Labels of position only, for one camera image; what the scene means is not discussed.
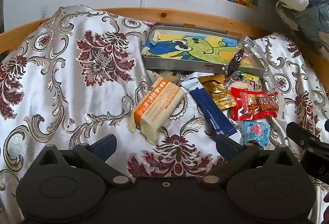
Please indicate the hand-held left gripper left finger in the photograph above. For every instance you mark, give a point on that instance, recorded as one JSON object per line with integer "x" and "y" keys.
{"x": 104, "y": 147}

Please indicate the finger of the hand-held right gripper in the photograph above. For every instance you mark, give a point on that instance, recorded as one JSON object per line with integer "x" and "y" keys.
{"x": 299, "y": 134}
{"x": 327, "y": 125}

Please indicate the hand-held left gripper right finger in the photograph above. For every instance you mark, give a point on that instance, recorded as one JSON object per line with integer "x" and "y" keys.
{"x": 227, "y": 147}

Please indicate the light blue small packet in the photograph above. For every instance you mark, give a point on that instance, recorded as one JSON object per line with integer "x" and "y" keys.
{"x": 255, "y": 131}

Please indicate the red snack packet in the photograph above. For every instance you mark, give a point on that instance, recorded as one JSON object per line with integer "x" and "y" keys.
{"x": 246, "y": 105}

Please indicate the blue stick packet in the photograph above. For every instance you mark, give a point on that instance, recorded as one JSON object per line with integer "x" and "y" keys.
{"x": 205, "y": 103}

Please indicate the gold snack packet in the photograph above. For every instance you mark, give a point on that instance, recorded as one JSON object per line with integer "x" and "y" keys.
{"x": 218, "y": 93}

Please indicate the yellow biscuit packet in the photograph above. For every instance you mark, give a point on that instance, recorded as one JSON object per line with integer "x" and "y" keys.
{"x": 253, "y": 82}

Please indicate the orange white snack packet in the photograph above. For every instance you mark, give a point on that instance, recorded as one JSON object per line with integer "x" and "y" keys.
{"x": 159, "y": 100}

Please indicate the clear packet dark snack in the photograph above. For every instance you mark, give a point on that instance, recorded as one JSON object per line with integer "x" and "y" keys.
{"x": 237, "y": 58}

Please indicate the clear packet yellow cookie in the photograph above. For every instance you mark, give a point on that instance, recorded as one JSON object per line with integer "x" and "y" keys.
{"x": 168, "y": 77}

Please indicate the metal tray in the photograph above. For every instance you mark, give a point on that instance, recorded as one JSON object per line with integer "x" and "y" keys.
{"x": 180, "y": 66}

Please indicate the floral satin blanket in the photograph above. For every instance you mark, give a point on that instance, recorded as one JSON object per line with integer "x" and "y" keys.
{"x": 64, "y": 85}

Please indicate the coloured drawing tray liner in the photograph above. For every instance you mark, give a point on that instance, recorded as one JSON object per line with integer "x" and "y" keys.
{"x": 180, "y": 46}

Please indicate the wooden bed frame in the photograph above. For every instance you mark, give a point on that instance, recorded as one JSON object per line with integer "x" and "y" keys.
{"x": 180, "y": 14}

